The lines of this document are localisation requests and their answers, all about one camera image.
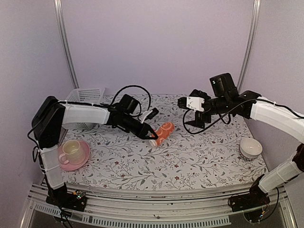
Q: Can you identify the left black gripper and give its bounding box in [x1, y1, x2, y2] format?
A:
[121, 113, 158, 139]

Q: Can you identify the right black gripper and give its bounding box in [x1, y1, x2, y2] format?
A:
[185, 90, 229, 129]

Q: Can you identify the orange rabbit pattern towel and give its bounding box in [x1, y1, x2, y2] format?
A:
[149, 122, 175, 147]

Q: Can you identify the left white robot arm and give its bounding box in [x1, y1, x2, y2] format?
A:
[29, 95, 158, 206]

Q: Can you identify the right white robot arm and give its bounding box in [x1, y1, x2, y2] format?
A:
[178, 73, 304, 207]

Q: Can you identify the white plastic mesh basket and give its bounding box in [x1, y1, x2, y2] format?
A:
[62, 87, 105, 130]

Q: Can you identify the white ceramic bowl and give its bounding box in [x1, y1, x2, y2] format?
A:
[239, 138, 263, 159]

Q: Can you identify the cream ribbed mug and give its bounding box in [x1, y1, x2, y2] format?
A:
[59, 140, 86, 165]

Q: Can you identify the pink saucer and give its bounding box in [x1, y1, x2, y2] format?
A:
[58, 140, 90, 171]

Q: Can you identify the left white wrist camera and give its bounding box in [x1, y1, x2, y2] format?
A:
[139, 108, 159, 123]

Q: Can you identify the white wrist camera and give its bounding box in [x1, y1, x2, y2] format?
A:
[177, 96, 205, 112]
[139, 108, 159, 123]

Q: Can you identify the left black camera cable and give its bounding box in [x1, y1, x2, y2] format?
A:
[111, 85, 152, 112]

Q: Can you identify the black camera cable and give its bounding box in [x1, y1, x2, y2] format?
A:
[182, 98, 257, 135]
[111, 85, 152, 112]

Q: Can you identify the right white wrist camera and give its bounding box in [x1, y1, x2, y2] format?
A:
[177, 96, 205, 112]

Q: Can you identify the right black camera cable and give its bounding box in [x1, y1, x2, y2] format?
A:
[182, 98, 257, 135]

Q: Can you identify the aluminium front rail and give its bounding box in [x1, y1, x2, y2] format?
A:
[20, 183, 298, 228]

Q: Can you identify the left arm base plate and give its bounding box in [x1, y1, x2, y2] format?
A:
[46, 189, 87, 212]

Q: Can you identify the right aluminium frame post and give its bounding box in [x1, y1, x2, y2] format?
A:
[237, 0, 261, 91]

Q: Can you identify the aluminium frame post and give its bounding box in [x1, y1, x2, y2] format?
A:
[237, 0, 261, 91]
[54, 0, 79, 89]

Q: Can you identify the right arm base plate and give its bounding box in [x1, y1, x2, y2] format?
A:
[228, 193, 270, 212]

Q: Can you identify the left aluminium frame post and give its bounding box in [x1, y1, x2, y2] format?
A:
[54, 0, 79, 89]

